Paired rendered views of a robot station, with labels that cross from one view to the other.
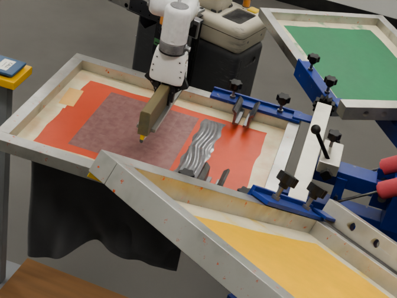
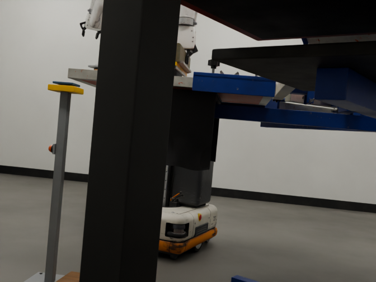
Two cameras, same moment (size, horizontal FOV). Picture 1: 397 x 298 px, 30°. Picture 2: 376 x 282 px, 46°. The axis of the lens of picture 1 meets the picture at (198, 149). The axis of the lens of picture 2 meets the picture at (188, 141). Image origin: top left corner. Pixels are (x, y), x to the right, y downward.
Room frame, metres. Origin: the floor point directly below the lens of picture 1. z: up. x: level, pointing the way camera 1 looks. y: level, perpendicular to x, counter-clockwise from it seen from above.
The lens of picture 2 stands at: (-0.06, 0.17, 0.78)
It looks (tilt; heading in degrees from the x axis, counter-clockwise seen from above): 1 degrees down; 357
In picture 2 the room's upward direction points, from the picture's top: 5 degrees clockwise
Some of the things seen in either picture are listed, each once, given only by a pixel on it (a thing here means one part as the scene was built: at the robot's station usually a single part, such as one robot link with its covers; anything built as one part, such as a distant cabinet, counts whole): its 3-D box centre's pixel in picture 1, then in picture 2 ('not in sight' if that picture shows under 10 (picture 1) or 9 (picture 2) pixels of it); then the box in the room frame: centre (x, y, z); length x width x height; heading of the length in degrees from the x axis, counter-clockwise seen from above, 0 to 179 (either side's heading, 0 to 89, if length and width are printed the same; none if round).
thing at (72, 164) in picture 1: (158, 132); (179, 89); (1.87, 0.13, 0.97); 0.79 x 0.58 x 0.04; 81
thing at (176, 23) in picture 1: (181, 17); (188, 9); (1.91, 0.12, 1.33); 0.15 x 0.10 x 0.11; 5
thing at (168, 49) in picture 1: (175, 45); (187, 22); (1.87, 0.12, 1.26); 0.09 x 0.07 x 0.03; 81
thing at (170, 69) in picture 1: (169, 63); (184, 36); (1.87, 0.13, 1.20); 0.10 x 0.08 x 0.11; 81
